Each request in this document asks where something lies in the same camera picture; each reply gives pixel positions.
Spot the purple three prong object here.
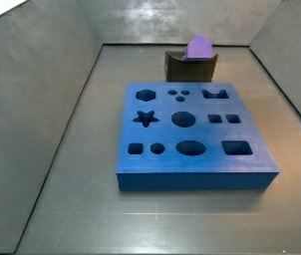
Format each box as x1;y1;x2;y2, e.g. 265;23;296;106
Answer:
182;34;213;61

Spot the blue foam shape board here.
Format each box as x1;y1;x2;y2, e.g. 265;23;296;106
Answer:
117;83;280;191

